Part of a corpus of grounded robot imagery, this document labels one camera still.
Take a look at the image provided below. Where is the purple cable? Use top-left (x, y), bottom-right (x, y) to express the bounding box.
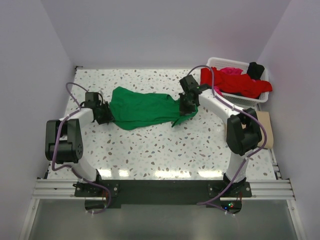
top-left (186, 65), bottom-right (267, 210)
top-left (51, 82), bottom-right (112, 215)

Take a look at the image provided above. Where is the red t shirt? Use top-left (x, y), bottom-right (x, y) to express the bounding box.
top-left (200, 65), bottom-right (273, 99)

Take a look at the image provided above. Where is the aluminium frame rail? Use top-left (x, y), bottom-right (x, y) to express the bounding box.
top-left (32, 179), bottom-right (296, 200)

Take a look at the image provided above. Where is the black t shirt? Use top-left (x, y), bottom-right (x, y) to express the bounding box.
top-left (246, 62), bottom-right (265, 80)

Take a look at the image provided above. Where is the pink t shirt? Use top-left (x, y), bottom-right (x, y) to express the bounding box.
top-left (212, 67), bottom-right (243, 96)

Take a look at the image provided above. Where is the folded beige t shirt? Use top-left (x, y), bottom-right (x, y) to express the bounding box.
top-left (224, 111), bottom-right (275, 150)

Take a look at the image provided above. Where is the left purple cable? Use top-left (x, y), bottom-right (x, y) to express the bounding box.
top-left (51, 82), bottom-right (112, 215)

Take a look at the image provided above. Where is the white plastic laundry basket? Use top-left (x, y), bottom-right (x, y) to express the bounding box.
top-left (207, 57), bottom-right (269, 106)

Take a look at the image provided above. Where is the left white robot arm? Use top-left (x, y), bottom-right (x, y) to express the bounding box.
top-left (45, 92), bottom-right (115, 196)

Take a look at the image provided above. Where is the green t shirt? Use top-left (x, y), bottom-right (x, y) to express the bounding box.
top-left (109, 86), bottom-right (198, 131)

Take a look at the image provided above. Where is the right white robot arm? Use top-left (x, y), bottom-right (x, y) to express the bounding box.
top-left (179, 75), bottom-right (262, 197)

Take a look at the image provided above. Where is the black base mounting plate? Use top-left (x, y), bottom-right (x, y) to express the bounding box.
top-left (74, 179), bottom-right (252, 210)

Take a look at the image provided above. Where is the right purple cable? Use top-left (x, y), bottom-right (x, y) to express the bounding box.
top-left (186, 65), bottom-right (267, 210)

